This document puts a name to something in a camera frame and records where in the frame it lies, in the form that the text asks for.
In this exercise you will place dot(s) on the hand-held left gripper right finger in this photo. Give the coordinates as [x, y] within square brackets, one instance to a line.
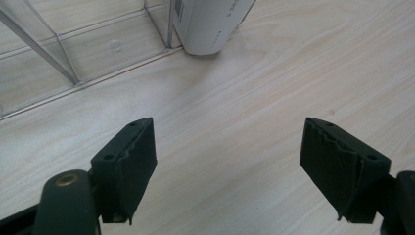
[342, 169]

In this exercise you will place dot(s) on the clear acrylic book rack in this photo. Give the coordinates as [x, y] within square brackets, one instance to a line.
[81, 49]

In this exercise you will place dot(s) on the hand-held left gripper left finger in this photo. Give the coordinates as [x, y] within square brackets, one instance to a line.
[124, 173]

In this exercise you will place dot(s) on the white book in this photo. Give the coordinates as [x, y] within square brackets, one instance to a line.
[208, 23]

